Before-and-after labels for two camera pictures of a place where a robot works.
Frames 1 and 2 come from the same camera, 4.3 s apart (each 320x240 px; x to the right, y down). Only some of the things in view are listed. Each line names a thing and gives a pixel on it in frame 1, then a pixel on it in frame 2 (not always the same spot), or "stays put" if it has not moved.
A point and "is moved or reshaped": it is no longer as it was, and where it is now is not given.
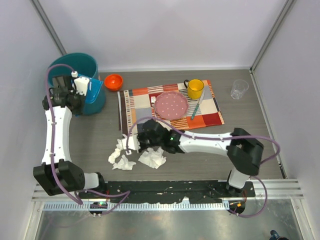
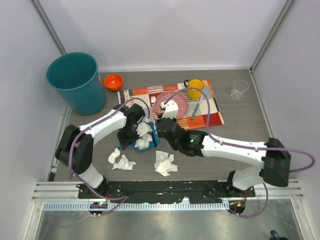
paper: (123, 163) stays put
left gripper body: (79, 100) -> (128, 135)
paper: (153, 158) -> (163, 163)
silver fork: (153, 100) stays put
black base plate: (167, 191) stays put
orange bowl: (113, 82) stays put
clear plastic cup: (239, 86) stays put
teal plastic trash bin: (84, 66) stays put
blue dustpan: (95, 97) is moved or reshaped
